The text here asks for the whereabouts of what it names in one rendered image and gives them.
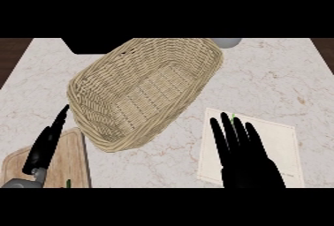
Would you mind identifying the grey round object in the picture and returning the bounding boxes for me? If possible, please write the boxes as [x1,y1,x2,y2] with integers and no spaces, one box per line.
[208,38,242,49]

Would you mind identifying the black appliance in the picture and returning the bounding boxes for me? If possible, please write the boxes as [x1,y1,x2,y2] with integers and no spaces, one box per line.
[60,38,139,56]

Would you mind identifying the beige wicker basket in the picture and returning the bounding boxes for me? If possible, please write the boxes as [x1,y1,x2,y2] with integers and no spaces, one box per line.
[65,38,226,154]

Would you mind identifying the white placemat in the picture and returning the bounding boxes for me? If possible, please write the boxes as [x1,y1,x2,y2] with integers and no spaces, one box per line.
[195,107,306,188]

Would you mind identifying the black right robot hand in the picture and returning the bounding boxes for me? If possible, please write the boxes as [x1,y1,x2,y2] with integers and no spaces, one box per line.
[208,111,287,189]

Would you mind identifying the wooden cutting board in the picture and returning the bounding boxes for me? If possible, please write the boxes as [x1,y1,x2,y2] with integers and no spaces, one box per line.
[0,126,93,189]

